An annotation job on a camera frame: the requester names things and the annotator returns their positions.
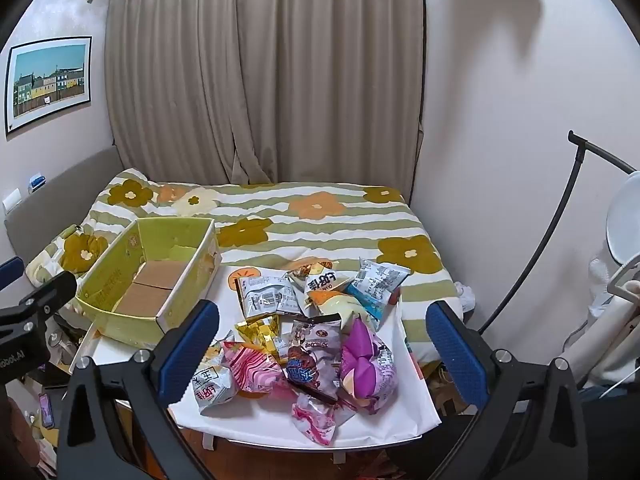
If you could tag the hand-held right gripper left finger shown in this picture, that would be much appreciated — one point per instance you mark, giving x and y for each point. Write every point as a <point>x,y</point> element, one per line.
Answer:
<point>187,355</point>

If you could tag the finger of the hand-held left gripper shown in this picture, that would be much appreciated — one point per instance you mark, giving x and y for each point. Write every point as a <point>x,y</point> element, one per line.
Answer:
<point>10,272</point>
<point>50,295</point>

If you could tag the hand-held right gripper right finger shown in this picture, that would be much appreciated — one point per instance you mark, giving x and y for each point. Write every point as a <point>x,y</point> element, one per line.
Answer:
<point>457,355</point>

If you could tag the green cardboard box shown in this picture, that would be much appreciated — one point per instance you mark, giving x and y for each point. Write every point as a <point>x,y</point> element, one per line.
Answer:
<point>195,245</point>

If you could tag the brown purple cartoon snack packet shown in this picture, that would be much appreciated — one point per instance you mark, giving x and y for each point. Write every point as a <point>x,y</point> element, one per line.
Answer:
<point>312,350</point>

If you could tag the yellow orange snack packet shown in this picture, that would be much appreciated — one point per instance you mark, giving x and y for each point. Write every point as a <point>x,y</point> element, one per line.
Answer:
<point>340,305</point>

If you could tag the brown paper bag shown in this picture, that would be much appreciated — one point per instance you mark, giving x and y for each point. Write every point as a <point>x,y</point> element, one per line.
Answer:
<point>447,385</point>

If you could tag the grey white snack packet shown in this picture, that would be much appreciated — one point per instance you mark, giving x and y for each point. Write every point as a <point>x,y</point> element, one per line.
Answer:
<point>212,385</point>

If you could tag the flower print pillow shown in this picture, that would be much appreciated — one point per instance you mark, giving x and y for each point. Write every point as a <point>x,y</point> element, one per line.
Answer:
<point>75,252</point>

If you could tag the white plastic bag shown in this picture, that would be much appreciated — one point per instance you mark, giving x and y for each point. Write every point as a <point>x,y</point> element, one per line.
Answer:
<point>466,296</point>

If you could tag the pink swirl snack packet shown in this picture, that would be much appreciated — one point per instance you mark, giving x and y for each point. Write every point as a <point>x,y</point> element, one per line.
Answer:
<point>255,370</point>

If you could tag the pink phone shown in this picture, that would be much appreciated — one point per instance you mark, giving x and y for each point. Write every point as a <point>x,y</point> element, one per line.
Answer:
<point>46,410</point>

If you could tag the gold snack packet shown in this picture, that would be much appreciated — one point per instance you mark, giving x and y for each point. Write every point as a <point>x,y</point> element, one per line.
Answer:
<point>257,335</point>

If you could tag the blue white small item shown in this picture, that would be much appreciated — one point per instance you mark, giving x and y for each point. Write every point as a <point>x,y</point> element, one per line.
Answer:
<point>36,181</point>

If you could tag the crumpled silver white snack packet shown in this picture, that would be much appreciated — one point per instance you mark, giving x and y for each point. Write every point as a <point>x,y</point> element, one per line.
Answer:
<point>265,300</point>

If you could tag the magenta snack packet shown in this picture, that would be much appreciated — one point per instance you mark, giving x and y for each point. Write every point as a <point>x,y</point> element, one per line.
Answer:
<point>362,360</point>

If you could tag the blue snack packet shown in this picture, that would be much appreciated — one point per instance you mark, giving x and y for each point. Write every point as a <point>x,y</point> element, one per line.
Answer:
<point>372,307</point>

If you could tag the grey headboard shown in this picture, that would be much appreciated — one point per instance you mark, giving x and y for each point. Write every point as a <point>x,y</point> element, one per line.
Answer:
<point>55,185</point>

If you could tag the pink white snack packet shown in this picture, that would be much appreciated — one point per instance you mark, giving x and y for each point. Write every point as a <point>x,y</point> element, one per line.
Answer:
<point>312,417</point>

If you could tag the white chips packet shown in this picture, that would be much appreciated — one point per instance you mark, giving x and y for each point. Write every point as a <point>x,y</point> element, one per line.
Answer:
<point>322,282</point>

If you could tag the white garment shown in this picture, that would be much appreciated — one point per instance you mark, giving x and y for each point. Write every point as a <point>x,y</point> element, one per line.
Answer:
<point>610,320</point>

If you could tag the black curved lamp pole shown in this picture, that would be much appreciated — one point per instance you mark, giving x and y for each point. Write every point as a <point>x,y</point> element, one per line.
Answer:
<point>560,210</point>

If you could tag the flower print striped blanket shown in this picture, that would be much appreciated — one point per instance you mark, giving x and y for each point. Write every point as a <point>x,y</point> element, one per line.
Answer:
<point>325,230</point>

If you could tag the white round lamp head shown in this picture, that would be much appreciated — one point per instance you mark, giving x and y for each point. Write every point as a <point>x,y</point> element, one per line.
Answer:
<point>625,220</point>

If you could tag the beige curtain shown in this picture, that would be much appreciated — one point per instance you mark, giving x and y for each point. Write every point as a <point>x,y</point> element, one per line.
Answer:
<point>260,70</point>

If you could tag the white wall switch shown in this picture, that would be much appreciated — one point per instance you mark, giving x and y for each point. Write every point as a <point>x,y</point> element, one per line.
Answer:
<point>11,200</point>

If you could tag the wall poster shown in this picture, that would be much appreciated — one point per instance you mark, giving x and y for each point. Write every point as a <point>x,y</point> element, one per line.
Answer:
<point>47,82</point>

